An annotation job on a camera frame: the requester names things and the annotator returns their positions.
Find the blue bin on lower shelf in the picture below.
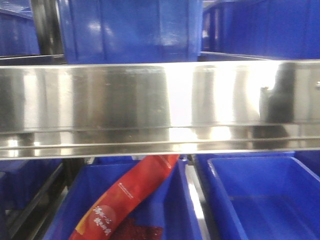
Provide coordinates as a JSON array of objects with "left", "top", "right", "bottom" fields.
[{"left": 44, "top": 155, "right": 202, "bottom": 240}]

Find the empty blue bin lower right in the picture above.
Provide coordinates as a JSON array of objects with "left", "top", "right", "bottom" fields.
[{"left": 195, "top": 154, "right": 320, "bottom": 240}]

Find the blue bin at far left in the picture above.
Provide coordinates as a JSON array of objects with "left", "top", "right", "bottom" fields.
[{"left": 0, "top": 8, "right": 40, "bottom": 57}]

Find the large blue plastic crate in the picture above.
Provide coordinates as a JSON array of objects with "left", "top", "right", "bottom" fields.
[{"left": 58, "top": 0, "right": 203, "bottom": 64}]

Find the red snack package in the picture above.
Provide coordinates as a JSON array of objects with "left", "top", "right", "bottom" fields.
[{"left": 69, "top": 154, "right": 180, "bottom": 240}]

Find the blue crate upper right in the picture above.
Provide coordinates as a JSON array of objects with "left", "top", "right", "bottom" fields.
[{"left": 201, "top": 0, "right": 320, "bottom": 60}]

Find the stainless steel rack frame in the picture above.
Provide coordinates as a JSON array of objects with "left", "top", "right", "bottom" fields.
[{"left": 0, "top": 0, "right": 320, "bottom": 240}]

